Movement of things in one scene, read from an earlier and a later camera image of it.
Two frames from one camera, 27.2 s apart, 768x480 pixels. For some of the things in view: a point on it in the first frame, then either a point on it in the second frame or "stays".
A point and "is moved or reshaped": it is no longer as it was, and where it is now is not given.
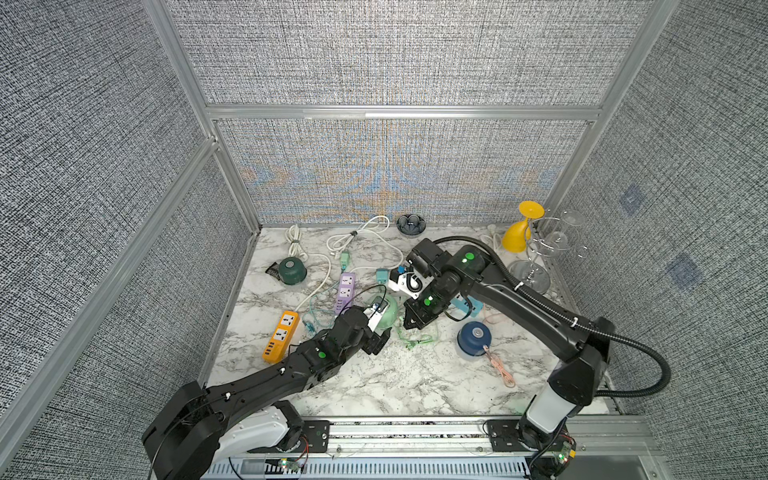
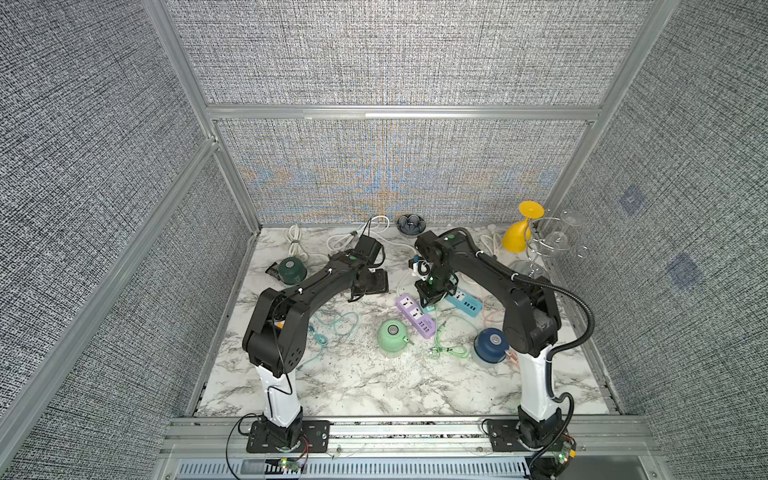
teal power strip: (463, 305) stays
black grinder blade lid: (410, 224) stays
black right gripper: (420, 318) → (427, 296)
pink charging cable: (498, 367) → (512, 356)
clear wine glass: (555, 241) stays
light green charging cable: (421, 339) → (459, 352)
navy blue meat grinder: (472, 336) is moved or reshaped
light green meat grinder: (391, 312) is moved or reshaped
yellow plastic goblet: (515, 235) stays
